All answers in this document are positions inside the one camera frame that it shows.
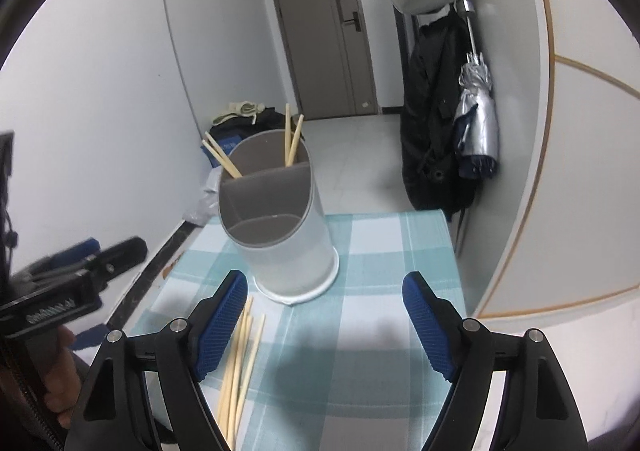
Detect blue cardboard box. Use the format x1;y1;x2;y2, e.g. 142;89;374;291
200;133;246;166

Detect black bag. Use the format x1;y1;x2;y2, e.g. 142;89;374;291
212;107;301;142

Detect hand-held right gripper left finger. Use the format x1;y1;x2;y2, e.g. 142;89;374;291
64;270;249;451

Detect white plastic utensil holder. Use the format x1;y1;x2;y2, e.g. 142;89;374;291
218;129;340;306

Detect grey-brown door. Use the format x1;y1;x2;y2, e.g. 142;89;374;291
263;0;381;120

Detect person's left hand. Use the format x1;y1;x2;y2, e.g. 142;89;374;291
44;326;78;429

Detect white panel with gold trim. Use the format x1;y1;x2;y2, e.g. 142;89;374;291
470;0;640;332

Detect silver folded umbrella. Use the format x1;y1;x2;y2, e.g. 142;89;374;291
454;0;501;180

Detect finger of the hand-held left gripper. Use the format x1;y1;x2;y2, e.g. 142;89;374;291
20;240;101;281
75;237;148;283

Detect pale yellow cloth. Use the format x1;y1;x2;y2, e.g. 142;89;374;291
212;101;268;126

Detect teal checked tablecloth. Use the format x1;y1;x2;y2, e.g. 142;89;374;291
132;210;468;451

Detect black hanging jacket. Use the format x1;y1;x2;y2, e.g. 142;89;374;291
400;6;476;216

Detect clear plastic bag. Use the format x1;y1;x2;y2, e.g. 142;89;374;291
184;168;223;224

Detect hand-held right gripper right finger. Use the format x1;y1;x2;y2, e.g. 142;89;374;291
401;272;588;451

